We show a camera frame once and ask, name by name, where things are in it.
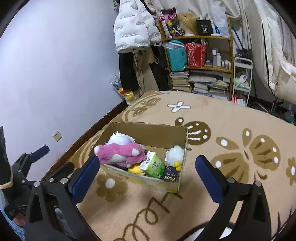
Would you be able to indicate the red gift bag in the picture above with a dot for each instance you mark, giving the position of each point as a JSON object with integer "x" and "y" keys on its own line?
{"x": 196, "y": 54}

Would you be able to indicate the open cardboard box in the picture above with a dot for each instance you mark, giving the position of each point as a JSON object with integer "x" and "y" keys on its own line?
{"x": 151, "y": 137}

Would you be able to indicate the beige curtain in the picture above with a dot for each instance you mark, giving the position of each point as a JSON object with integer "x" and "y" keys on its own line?
{"x": 235, "y": 9}

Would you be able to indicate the white puffer jacket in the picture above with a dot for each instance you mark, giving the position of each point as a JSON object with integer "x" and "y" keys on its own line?
{"x": 134, "y": 27}

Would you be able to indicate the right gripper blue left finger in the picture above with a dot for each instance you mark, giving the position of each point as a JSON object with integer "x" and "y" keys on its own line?
{"x": 52, "y": 212}

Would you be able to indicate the plastic bag of toys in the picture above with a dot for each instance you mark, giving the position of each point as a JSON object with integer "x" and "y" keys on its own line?
{"x": 127, "y": 95}

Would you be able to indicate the wooden shelf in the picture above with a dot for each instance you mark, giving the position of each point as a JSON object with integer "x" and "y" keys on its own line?
{"x": 215, "y": 77}

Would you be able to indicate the black hanging garment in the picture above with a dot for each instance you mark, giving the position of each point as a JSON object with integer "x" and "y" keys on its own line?
{"x": 127, "y": 73}

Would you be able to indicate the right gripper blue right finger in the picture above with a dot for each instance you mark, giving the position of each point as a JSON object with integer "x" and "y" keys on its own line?
{"x": 253, "y": 222}

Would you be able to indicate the white wall socket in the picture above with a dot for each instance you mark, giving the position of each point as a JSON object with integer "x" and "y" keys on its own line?
{"x": 57, "y": 136}

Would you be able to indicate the yellow plush toy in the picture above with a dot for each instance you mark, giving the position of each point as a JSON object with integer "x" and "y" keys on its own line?
{"x": 136, "y": 170}

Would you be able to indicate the black face tissue pack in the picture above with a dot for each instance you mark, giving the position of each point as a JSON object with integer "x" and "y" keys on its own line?
{"x": 170, "y": 174}

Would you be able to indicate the beige hanging coat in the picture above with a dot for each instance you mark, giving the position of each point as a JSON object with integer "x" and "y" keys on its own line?
{"x": 144, "y": 74}

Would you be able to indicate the black box with 40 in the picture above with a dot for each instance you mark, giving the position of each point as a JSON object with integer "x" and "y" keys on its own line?
{"x": 204, "y": 27}

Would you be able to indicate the white trolley cart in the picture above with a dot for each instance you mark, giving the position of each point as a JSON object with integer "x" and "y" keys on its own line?
{"x": 242, "y": 77}

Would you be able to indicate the stack of books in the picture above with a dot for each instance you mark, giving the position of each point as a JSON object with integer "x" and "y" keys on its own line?
{"x": 180, "y": 81}

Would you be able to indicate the purple haired plush doll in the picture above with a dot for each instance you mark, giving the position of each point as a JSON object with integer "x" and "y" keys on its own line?
{"x": 120, "y": 139}

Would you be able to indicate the pink white plush toy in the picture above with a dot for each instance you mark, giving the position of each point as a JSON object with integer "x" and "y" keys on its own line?
{"x": 122, "y": 155}

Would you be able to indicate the white reclining chair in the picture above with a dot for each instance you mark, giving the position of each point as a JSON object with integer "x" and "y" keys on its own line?
{"x": 279, "y": 53}

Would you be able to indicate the white fluffy duck plush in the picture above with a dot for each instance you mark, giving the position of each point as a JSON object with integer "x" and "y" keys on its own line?
{"x": 175, "y": 157}

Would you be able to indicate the green tissue pack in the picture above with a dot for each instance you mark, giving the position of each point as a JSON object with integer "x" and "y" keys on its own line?
{"x": 153, "y": 166}

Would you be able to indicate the teal bag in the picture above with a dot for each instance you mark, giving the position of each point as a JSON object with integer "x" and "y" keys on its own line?
{"x": 177, "y": 55}

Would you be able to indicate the blonde wig head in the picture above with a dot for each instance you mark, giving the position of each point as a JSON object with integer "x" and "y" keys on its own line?
{"x": 188, "y": 24}

